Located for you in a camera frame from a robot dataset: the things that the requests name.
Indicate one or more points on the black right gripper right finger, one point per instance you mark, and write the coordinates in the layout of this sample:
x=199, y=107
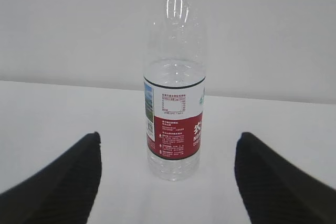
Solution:
x=275, y=191

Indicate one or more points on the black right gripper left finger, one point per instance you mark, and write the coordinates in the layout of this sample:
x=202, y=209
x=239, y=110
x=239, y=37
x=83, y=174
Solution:
x=62, y=192

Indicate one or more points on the clear Nongfu Spring water bottle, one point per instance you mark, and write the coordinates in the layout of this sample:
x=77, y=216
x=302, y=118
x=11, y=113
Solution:
x=174, y=87

